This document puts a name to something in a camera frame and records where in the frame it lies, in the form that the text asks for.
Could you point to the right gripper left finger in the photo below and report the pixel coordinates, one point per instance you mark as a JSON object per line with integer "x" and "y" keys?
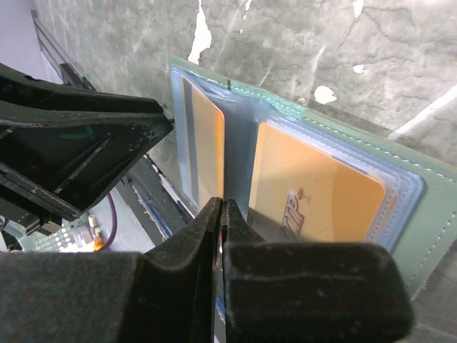
{"x": 165, "y": 295}

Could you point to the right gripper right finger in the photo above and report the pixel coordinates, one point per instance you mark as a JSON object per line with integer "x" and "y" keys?
{"x": 309, "y": 291}

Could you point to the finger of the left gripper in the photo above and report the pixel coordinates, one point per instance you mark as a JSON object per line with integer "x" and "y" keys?
{"x": 60, "y": 160}
{"x": 23, "y": 96}

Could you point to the mint green card holder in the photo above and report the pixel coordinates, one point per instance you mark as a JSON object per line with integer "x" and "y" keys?
{"x": 417, "y": 218}

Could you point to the orange card magnetic stripe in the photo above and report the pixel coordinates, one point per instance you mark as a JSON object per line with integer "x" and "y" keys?
{"x": 205, "y": 125}

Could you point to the orange card in holder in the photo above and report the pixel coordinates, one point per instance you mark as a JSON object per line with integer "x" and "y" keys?
{"x": 301, "y": 192}

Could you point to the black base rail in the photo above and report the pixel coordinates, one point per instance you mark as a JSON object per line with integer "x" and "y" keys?
{"x": 155, "y": 203}

